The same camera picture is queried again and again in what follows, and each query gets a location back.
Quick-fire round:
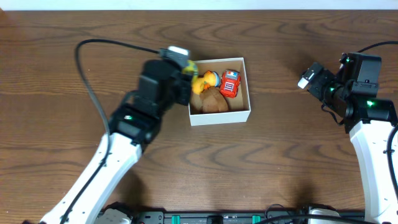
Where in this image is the yellow ball with blue letters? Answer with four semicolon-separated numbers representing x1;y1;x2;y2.
182;60;198;83

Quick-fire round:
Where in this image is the orange rubber duck toy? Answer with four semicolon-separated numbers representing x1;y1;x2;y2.
192;70;221;95

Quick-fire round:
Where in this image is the brown plush toy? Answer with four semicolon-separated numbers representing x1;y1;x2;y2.
200;87;229;113

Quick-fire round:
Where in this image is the red toy car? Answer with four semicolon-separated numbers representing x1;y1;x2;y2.
220;70;241;98

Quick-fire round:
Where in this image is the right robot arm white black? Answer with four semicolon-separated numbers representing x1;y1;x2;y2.
298;52;397;223

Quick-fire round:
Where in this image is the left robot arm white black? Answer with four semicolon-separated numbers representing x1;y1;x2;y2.
41;57;198;223

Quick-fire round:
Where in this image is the white cardboard box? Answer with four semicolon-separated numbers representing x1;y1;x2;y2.
188;57;251;126

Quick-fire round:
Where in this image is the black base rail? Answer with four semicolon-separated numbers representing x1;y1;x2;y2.
99;203;368;224

